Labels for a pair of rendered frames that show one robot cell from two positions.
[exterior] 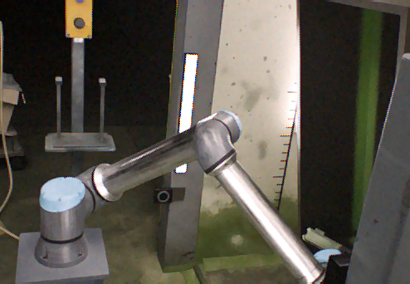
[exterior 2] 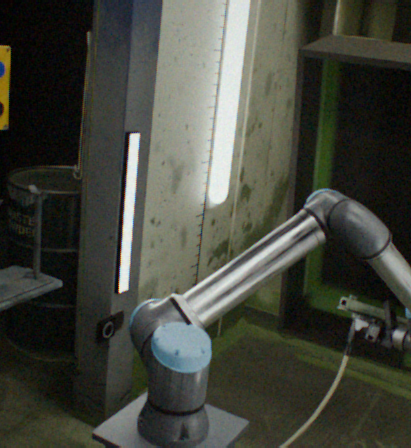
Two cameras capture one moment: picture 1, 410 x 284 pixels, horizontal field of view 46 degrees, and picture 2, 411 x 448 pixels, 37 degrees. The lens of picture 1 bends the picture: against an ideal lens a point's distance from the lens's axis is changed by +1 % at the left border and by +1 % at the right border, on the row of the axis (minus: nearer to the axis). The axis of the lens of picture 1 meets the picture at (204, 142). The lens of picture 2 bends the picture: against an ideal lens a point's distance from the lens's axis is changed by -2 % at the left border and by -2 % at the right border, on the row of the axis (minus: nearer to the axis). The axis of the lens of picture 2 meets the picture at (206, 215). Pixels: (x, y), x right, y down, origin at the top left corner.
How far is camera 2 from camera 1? 146 cm
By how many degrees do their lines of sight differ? 41
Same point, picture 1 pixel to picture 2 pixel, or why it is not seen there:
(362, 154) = not seen: hidden behind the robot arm
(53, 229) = (194, 395)
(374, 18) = (328, 76)
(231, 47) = (163, 118)
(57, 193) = (193, 346)
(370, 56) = (323, 113)
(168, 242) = (109, 389)
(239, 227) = not seen: hidden behind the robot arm
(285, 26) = (201, 87)
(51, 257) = (192, 434)
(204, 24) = (142, 93)
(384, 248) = not seen: outside the picture
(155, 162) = (272, 268)
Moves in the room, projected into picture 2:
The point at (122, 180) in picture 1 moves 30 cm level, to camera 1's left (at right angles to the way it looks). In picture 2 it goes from (226, 305) to (135, 328)
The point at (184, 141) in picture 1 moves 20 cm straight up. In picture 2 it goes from (307, 233) to (318, 163)
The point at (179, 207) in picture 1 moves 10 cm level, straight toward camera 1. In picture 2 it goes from (118, 338) to (133, 348)
